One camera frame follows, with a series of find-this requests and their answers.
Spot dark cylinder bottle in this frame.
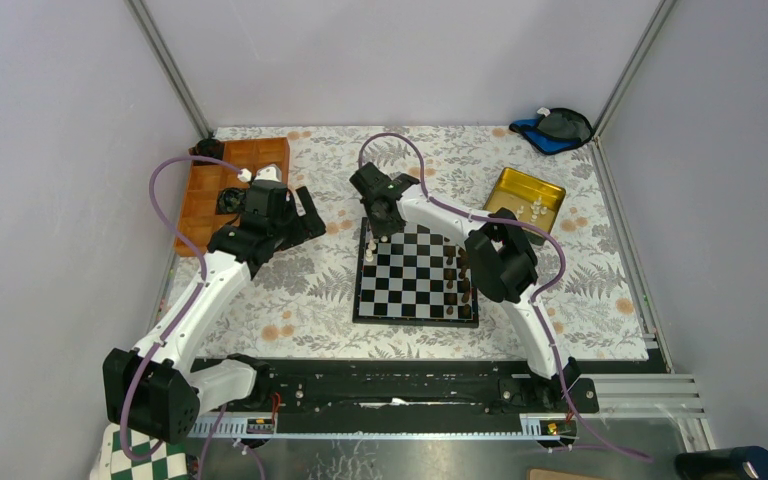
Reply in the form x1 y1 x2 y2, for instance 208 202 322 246
674 446 768 480

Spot dark chess pieces row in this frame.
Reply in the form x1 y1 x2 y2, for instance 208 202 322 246
443 245 473 322

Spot floral white table mat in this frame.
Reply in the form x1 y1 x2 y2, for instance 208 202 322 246
199 126 648 361

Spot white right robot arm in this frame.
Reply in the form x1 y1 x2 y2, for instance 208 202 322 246
350 163 574 412

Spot gold metal tin box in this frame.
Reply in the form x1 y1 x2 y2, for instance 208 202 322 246
484 167 566 233

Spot dark rolled cloth corner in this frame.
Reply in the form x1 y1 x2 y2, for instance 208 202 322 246
188 138 225 160

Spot black white chess board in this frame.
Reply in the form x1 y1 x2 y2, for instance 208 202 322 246
352 218 479 328

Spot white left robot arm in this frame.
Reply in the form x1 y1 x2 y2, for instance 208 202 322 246
102 180 326 443

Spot orange wooden divided tray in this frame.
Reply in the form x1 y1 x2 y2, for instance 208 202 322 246
178 137 290 252

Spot dark rolled cloth in tray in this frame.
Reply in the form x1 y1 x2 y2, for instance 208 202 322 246
216 187 246 215

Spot blue black cloth bundle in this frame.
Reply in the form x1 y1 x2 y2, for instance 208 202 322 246
509 107 595 155

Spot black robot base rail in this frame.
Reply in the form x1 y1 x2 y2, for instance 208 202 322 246
227 359 599 435

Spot green white rolled chess mat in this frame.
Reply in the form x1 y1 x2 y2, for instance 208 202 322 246
89 424 191 480

